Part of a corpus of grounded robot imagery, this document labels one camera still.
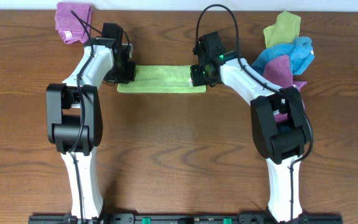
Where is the green microfiber cloth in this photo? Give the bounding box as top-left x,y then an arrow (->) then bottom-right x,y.
117,65 -> 206,94

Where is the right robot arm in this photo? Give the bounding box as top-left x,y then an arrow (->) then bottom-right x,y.
190,56 -> 312,223

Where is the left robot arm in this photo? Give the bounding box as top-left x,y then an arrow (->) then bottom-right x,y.
46,37 -> 135,223

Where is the folded purple cloth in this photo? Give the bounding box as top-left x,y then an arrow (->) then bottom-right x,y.
55,2 -> 92,44

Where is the purple cloth in pile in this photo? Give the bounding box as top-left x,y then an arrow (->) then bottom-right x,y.
262,55 -> 308,122

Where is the green cloth in pile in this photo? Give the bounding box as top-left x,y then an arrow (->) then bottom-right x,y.
264,11 -> 301,48

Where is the blue cloth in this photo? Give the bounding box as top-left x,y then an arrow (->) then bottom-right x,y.
251,36 -> 314,75

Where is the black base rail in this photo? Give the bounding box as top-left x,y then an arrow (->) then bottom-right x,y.
28,212 -> 344,224

